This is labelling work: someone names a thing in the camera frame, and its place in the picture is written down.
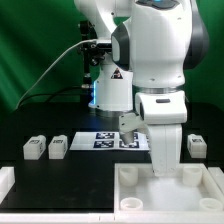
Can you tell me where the white sheet with tags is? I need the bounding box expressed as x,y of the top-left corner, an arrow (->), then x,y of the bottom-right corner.
70,132 -> 148,151

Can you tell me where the white right obstacle block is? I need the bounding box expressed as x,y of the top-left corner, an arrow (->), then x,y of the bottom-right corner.
208,167 -> 224,194

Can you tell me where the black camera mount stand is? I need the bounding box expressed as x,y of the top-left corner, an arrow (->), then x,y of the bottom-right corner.
79,20 -> 111,109

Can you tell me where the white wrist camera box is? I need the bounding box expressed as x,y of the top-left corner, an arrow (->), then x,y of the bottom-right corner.
119,113 -> 146,145

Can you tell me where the grey camera cable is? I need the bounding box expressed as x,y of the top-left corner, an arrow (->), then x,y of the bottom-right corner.
14,39 -> 98,110

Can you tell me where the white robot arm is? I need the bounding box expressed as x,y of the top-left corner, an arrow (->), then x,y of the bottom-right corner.
74,0 -> 209,176

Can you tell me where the black cable on table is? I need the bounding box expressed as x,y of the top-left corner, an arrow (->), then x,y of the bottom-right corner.
19,85 -> 84,106

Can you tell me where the white square tabletop part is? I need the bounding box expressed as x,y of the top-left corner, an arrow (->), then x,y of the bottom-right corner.
114,164 -> 224,224

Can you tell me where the white left obstacle block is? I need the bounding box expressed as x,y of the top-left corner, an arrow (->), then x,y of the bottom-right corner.
0,167 -> 15,204

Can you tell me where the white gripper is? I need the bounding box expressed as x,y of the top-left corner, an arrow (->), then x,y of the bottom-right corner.
148,124 -> 182,176

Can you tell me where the white obstacle block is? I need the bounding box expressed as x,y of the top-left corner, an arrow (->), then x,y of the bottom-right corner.
0,167 -> 15,204
208,167 -> 224,194

